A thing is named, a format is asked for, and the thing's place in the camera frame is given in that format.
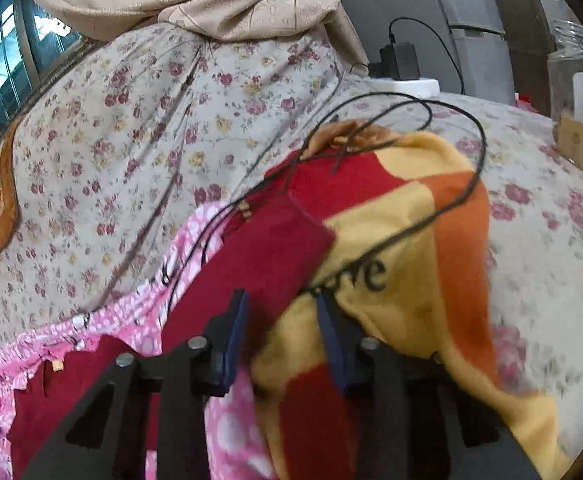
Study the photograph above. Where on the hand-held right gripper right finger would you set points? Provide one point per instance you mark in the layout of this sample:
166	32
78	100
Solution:
333	350

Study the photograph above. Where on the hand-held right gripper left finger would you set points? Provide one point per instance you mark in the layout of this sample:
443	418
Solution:
236	341

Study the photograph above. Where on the red garment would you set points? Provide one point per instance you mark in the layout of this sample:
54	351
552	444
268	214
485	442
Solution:
271	260

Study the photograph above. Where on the pink penguin print cloth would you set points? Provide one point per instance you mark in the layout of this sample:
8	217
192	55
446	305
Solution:
231	430

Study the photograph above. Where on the yellow orange red blanket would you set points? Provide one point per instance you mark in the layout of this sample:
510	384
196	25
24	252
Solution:
411	240

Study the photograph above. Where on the floral bed sheet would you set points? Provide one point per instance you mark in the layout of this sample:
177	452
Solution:
121	160

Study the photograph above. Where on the white power strip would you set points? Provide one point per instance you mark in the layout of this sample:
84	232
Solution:
411	87

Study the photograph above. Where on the black power adapter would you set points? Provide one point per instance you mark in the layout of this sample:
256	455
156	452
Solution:
399	60

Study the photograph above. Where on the beige curtain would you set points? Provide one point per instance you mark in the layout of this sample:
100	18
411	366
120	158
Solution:
221	0

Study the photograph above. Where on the grey appliance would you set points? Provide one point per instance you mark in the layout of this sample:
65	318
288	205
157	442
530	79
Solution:
471	20

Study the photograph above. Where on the window with metal grille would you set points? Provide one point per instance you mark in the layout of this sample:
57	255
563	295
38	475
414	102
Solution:
1	60

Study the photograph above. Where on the clear glass jar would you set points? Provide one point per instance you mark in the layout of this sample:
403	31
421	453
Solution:
571	60

